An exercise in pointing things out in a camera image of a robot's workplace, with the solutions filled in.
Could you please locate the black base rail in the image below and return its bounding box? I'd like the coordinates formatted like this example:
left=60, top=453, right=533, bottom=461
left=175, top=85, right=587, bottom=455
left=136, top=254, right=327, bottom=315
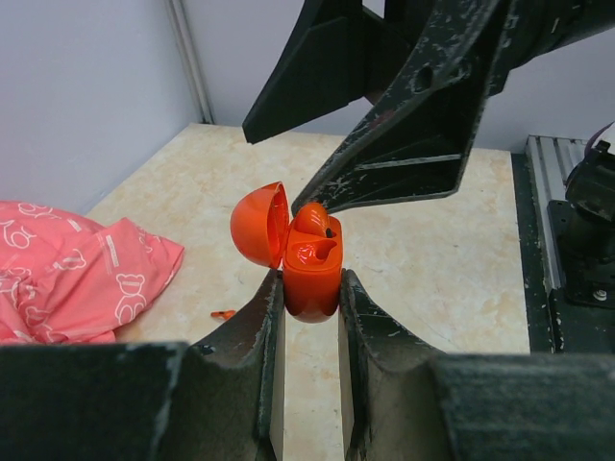
left=511, top=154, right=614, bottom=353

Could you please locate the orange earbud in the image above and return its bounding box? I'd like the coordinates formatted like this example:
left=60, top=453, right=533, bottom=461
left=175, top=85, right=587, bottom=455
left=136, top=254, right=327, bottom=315
left=210, top=309, right=236, bottom=321
left=293, top=203, right=334, bottom=238

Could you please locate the orange earbud charging case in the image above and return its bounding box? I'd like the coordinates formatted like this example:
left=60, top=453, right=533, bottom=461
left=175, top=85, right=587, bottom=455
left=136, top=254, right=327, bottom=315
left=230, top=182, right=343, bottom=324

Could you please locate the right aluminium frame post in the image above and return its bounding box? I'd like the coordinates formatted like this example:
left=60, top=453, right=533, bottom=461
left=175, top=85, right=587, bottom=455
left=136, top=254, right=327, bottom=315
left=164, top=0, right=215, bottom=125

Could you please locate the pink printed cloth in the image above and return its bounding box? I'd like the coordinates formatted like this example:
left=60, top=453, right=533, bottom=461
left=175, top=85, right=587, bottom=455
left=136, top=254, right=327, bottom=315
left=1, top=201, right=185, bottom=346

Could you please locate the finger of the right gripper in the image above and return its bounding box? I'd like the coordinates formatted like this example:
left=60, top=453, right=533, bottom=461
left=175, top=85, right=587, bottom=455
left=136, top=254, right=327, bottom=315
left=291, top=1, right=514, bottom=212
left=242, top=1, right=413, bottom=144

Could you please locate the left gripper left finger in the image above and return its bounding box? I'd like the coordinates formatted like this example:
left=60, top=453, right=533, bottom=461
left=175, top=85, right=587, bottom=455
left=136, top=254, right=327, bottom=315
left=1, top=270, right=284, bottom=460

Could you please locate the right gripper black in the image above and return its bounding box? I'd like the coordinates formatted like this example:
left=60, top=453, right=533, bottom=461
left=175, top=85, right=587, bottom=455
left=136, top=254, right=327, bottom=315
left=502, top=0, right=614, bottom=72

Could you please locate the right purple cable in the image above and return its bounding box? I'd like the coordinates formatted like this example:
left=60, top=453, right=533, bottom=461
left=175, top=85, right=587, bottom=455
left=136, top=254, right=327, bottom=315
left=566, top=122, right=615, bottom=183

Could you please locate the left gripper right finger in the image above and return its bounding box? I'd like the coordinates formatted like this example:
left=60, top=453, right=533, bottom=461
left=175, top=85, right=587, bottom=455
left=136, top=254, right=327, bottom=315
left=338, top=270, right=614, bottom=460

